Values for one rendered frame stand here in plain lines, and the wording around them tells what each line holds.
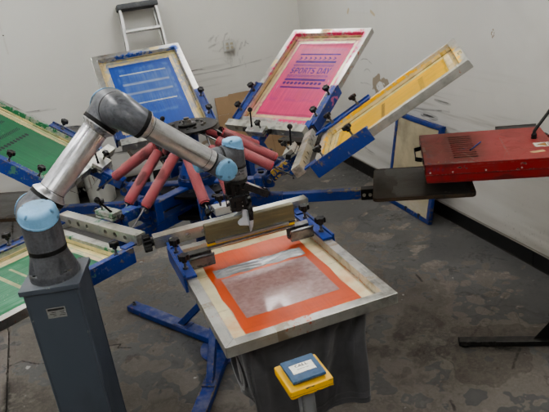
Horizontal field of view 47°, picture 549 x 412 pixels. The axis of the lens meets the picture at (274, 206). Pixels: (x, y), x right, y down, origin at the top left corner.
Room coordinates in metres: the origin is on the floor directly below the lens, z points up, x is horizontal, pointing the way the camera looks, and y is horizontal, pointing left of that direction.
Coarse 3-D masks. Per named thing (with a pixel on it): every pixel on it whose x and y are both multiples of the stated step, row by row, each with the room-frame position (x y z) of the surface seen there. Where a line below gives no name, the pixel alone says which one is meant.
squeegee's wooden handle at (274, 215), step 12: (288, 204) 2.25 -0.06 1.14; (240, 216) 2.19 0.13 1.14; (264, 216) 2.21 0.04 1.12; (276, 216) 2.23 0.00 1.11; (288, 216) 2.24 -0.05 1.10; (204, 228) 2.15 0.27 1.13; (216, 228) 2.16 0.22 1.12; (228, 228) 2.17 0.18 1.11; (240, 228) 2.18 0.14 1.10; (252, 228) 2.20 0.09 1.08
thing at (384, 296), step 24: (240, 240) 2.37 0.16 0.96; (360, 264) 1.97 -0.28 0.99; (192, 288) 1.96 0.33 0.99; (384, 288) 1.79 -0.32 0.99; (216, 312) 1.78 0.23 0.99; (336, 312) 1.68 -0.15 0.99; (360, 312) 1.71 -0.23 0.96; (216, 336) 1.66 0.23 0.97; (240, 336) 1.62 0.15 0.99; (264, 336) 1.61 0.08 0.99; (288, 336) 1.63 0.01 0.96
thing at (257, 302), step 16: (224, 256) 2.26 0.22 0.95; (240, 256) 2.24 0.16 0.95; (208, 272) 2.13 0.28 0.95; (240, 272) 2.10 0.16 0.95; (256, 272) 2.08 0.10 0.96; (224, 288) 2.00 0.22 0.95; (240, 288) 1.98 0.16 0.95; (256, 288) 1.97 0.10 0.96; (272, 288) 1.95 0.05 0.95; (240, 304) 1.87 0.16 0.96; (256, 304) 1.85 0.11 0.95; (272, 304) 1.84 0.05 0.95; (288, 304) 1.83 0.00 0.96; (240, 320) 1.76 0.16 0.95; (256, 320) 1.75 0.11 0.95; (272, 320) 1.74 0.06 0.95
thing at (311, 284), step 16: (272, 240) 2.34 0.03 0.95; (288, 240) 2.32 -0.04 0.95; (256, 256) 2.22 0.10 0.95; (304, 256) 2.16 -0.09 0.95; (272, 272) 2.07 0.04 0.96; (288, 272) 2.05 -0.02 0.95; (304, 272) 2.03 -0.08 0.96; (320, 272) 2.02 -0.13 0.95; (288, 288) 1.93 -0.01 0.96; (304, 288) 1.92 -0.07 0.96; (320, 288) 1.91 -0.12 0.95; (336, 288) 1.89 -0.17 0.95; (304, 304) 1.81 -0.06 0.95; (320, 304) 1.80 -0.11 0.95; (336, 304) 1.79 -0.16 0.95
